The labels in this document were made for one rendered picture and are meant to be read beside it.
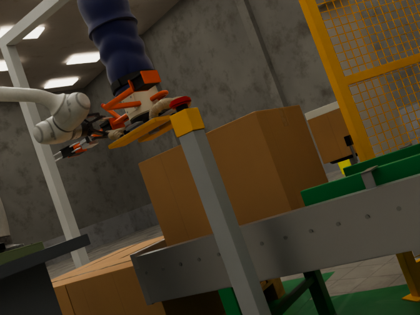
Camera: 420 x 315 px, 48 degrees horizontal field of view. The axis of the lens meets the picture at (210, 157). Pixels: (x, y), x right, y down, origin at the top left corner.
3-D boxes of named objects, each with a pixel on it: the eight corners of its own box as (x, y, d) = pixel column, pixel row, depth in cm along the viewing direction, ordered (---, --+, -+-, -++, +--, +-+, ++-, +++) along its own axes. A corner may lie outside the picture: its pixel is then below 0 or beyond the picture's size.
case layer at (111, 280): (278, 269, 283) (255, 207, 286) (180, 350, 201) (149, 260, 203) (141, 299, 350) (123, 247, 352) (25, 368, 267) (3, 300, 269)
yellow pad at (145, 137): (199, 114, 219) (195, 104, 219) (185, 116, 211) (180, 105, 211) (152, 139, 240) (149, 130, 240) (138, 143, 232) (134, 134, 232)
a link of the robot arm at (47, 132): (65, 147, 209) (81, 130, 202) (35, 151, 196) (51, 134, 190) (54, 126, 211) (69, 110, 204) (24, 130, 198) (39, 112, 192)
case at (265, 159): (334, 194, 194) (299, 104, 197) (295, 220, 161) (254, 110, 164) (220, 227, 228) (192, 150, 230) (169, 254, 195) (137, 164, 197)
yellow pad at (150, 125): (172, 119, 204) (167, 108, 204) (155, 121, 196) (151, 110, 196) (124, 145, 225) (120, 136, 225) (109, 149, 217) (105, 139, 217)
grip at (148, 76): (161, 81, 180) (157, 69, 181) (145, 82, 174) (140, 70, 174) (147, 90, 186) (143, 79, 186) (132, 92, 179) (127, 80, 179)
